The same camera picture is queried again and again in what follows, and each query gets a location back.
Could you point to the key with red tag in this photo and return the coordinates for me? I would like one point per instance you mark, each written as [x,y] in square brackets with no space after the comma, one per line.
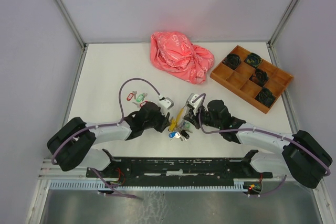
[132,96]
[140,104]

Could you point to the black roll middle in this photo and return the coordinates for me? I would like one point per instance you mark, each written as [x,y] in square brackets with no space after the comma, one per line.
[259,77]

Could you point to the black roll bottom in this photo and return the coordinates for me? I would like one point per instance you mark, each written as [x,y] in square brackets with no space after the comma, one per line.
[265,97]

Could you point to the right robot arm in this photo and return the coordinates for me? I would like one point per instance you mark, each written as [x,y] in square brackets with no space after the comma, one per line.
[297,155]

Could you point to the metal keyring with keys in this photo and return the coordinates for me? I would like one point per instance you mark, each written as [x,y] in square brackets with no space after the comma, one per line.
[180,128]

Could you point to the wooden compartment tray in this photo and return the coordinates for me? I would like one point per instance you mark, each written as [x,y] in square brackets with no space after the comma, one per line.
[237,81]

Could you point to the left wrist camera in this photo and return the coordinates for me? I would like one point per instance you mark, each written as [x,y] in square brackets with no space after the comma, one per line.
[165,103]

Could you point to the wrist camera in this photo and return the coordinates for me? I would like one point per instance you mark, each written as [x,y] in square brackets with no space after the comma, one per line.
[195,101]
[165,103]

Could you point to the black roll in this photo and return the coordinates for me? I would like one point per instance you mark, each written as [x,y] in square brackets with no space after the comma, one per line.
[265,97]
[232,61]
[259,77]
[253,60]

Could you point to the aluminium frame rail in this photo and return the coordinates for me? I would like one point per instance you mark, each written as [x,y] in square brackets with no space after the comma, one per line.
[50,171]

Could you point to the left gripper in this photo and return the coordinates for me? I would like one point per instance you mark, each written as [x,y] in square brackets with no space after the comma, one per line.
[165,121]

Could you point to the pink crumpled cloth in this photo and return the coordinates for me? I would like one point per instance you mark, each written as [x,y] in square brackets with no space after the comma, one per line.
[173,53]

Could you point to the black roll top left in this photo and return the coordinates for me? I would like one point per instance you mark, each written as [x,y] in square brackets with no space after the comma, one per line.
[232,61]

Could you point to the black roll top right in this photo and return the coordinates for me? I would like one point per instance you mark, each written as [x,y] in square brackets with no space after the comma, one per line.
[253,60]

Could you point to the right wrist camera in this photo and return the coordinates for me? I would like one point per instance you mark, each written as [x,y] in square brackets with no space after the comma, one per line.
[195,101]

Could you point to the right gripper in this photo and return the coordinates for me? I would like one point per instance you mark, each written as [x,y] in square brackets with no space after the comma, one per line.
[193,118]

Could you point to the key with red tag lower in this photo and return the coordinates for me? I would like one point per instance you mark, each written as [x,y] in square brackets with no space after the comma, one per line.
[140,104]

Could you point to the key with green tag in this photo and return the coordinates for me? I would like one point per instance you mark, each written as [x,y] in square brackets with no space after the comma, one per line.
[141,97]

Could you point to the white cable duct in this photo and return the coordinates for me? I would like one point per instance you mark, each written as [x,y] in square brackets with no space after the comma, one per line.
[96,184]

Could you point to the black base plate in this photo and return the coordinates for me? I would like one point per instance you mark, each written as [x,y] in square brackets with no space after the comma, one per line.
[180,171]

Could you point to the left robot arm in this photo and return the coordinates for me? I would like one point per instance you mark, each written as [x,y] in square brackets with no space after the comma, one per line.
[73,145]

